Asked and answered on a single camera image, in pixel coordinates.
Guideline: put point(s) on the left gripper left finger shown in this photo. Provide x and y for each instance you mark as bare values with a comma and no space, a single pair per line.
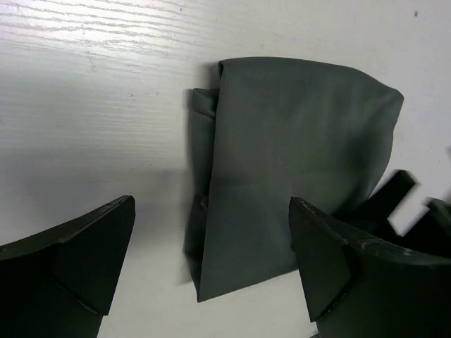
61,282

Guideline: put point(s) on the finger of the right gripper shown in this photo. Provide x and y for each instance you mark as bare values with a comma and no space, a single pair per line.
437,225
373,214

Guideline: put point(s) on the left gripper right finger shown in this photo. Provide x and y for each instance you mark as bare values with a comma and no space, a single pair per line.
358,285

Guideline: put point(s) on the dark grey t shirt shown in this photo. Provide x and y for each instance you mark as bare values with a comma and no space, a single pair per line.
274,129

